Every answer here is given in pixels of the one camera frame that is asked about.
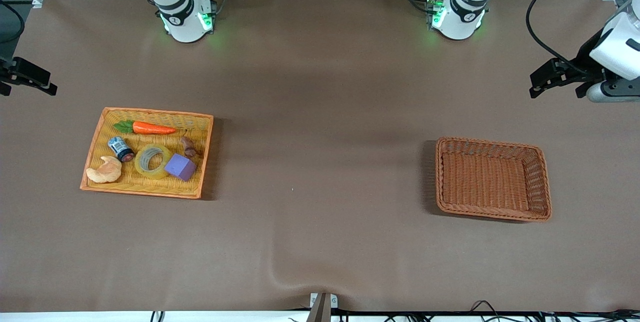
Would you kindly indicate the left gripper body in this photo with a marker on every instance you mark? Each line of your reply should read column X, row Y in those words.
column 586, row 60

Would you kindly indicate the yellow tape roll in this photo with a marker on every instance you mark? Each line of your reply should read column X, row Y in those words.
column 138, row 164

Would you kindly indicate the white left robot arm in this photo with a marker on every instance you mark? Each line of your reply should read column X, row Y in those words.
column 457, row 19

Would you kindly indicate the small blue white can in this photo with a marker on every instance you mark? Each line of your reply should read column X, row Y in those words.
column 120, row 148

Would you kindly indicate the toy croissant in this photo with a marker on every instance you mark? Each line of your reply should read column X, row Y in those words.
column 106, row 172

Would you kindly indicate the orange toy carrot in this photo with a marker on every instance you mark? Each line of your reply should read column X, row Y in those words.
column 150, row 128

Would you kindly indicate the brown wicker basket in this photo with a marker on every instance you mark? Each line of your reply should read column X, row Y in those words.
column 480, row 182

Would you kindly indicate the flat orange wicker tray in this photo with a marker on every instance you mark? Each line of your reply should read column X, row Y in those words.
column 145, row 188

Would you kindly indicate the small brown toy figure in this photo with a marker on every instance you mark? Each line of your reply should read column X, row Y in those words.
column 188, row 147

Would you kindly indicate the purple cube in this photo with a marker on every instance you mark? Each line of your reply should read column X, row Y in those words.
column 179, row 167

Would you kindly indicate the metal table edge bracket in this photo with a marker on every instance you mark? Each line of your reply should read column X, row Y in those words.
column 324, row 307

